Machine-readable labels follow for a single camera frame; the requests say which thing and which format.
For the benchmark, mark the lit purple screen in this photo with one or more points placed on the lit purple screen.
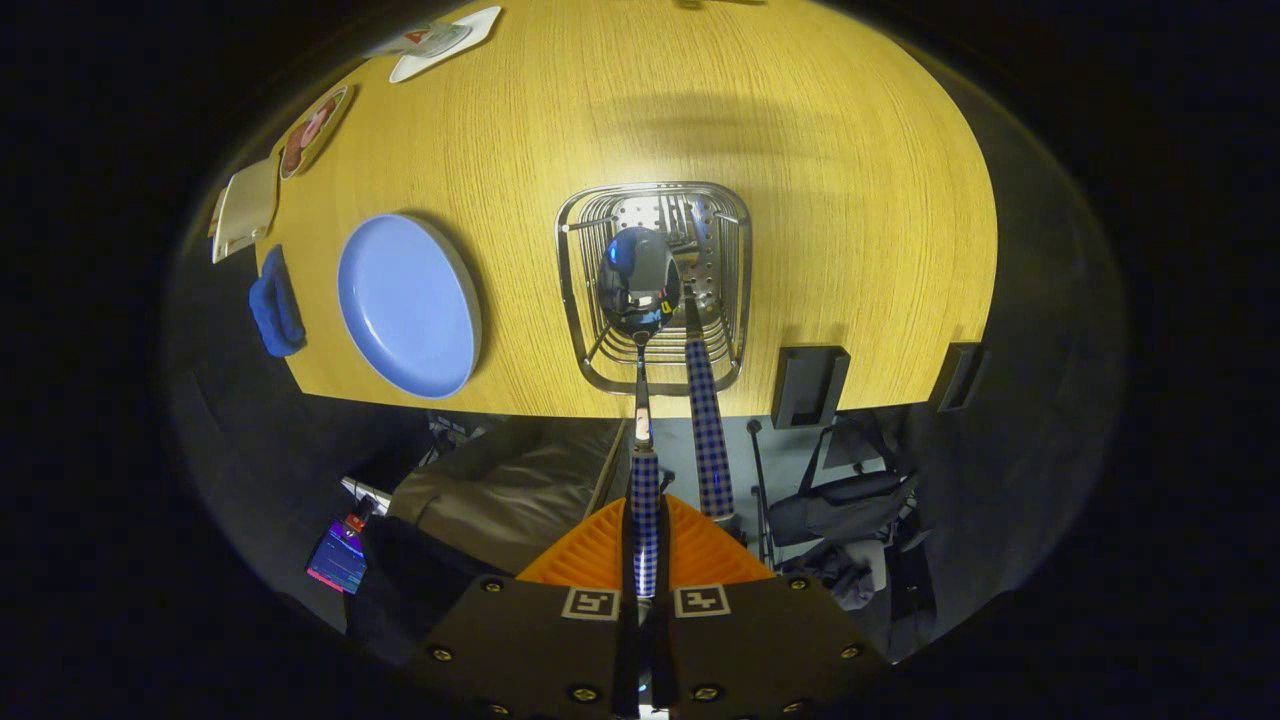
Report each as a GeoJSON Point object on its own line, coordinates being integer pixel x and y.
{"type": "Point", "coordinates": [338, 562]}

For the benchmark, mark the oval plate of food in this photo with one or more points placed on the oval plate of food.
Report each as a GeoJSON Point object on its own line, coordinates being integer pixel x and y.
{"type": "Point", "coordinates": [312, 130]}

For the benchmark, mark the white plastic bottle green cap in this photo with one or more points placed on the white plastic bottle green cap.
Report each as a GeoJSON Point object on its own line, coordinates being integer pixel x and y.
{"type": "Point", "coordinates": [425, 40]}

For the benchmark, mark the dark office chair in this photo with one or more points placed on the dark office chair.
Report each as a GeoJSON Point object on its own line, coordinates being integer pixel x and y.
{"type": "Point", "coordinates": [840, 505]}

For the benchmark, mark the blue round plate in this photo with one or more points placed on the blue round plate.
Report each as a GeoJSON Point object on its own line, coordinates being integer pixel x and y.
{"type": "Point", "coordinates": [405, 305]}

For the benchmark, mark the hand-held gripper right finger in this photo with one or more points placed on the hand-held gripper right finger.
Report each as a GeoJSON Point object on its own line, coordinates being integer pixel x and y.
{"type": "Point", "coordinates": [760, 650]}

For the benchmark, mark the white toaster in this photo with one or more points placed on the white toaster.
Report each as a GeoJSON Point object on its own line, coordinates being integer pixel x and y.
{"type": "Point", "coordinates": [245, 210]}

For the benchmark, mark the white coaster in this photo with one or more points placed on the white coaster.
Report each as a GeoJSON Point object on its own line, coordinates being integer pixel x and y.
{"type": "Point", "coordinates": [470, 35]}

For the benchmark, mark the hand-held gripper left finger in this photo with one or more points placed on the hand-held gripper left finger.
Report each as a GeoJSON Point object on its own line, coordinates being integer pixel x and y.
{"type": "Point", "coordinates": [530, 650]}

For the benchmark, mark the blue folded cloth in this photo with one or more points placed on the blue folded cloth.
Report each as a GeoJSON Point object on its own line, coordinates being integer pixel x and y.
{"type": "Point", "coordinates": [275, 310]}

